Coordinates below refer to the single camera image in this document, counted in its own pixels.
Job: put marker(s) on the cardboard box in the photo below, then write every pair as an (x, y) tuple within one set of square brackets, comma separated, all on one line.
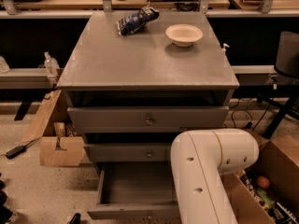
[(54, 151), (279, 162)]

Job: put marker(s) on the green snack packet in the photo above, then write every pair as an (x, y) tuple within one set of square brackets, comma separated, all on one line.
[(267, 202)]

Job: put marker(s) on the black object floor bottom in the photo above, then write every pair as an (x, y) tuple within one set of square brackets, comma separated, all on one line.
[(75, 219)]

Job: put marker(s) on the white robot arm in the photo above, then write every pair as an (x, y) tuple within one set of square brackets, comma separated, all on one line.
[(199, 159)]

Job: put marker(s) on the grey bottom drawer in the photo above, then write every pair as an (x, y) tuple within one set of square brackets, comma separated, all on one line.
[(135, 190)]

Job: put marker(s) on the grey drawer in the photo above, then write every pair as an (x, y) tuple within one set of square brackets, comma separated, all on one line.
[(124, 152), (135, 190), (146, 119)]

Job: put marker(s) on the grey top drawer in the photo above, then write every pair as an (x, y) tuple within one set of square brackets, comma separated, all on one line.
[(146, 119)]

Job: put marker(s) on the grey drawer cabinet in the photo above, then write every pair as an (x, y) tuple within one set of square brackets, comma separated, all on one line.
[(146, 69)]

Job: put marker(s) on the small pump bottle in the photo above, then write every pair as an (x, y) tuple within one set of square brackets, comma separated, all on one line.
[(225, 47)]

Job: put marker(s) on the white paper bowl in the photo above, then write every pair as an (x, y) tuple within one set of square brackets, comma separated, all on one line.
[(183, 35)]

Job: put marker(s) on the black office chair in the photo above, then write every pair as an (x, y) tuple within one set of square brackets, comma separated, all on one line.
[(287, 65)]

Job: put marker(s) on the red apple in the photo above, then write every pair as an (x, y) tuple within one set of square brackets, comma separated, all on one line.
[(263, 182)]

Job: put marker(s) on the cardboard box left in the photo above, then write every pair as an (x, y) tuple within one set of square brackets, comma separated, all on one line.
[(54, 151)]

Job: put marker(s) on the clear plastic bottle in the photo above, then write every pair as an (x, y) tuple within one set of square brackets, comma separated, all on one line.
[(51, 64)]

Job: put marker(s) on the blue chip bag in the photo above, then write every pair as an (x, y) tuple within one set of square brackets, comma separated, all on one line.
[(134, 22)]

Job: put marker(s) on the black power adapter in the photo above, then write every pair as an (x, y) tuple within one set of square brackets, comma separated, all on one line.
[(14, 152)]

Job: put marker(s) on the cardboard box right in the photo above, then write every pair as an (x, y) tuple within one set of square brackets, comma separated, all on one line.
[(279, 162)]

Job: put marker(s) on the grey middle drawer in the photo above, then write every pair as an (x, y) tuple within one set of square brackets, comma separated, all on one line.
[(124, 152)]

